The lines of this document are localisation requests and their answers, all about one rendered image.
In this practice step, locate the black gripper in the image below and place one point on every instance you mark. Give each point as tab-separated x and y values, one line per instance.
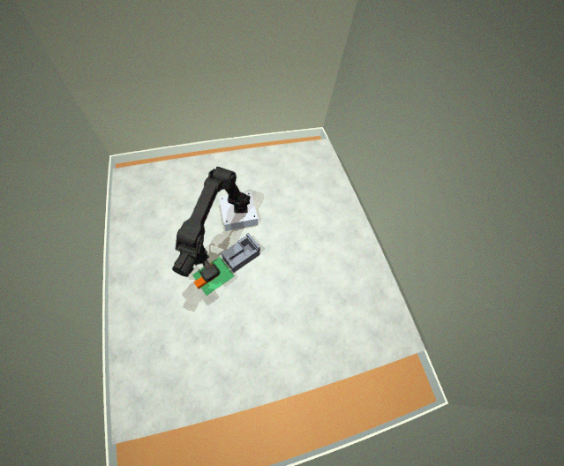
210	271

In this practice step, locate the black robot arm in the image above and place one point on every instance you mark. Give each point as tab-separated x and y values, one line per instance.
193	230

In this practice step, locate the orange l-shaped block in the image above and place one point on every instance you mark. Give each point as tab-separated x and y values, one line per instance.
200	282

